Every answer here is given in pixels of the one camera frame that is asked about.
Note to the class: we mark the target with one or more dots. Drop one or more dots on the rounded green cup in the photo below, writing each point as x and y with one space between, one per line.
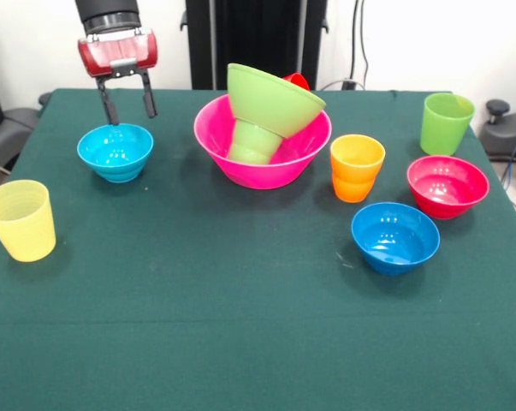
252 144

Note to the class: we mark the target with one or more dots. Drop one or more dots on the small blue bowl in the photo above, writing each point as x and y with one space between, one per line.
394 252

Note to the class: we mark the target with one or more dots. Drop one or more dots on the dark green tablecloth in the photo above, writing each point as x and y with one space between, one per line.
249 299

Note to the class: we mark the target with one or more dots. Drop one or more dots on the small cyan bowl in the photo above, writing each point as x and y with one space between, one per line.
114 156

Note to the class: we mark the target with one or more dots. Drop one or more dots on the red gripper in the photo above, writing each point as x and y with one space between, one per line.
118 53

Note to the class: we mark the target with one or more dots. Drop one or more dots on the tall green cup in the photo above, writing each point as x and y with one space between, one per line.
443 132

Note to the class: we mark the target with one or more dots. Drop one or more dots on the orange cup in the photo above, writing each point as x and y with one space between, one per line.
354 184

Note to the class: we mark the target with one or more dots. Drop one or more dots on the large green bowl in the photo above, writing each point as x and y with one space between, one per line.
274 105

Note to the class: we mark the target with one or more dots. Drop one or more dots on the grey chair base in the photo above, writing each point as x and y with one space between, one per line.
505 137
9 132

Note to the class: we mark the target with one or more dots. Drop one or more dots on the red cup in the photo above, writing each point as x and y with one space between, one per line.
298 80

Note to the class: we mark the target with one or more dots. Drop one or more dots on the large pink bowl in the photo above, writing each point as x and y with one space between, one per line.
262 175

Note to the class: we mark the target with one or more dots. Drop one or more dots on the yellow cup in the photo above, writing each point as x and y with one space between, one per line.
24 231

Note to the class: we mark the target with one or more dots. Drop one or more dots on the small magenta bowl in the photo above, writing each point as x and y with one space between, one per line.
446 201

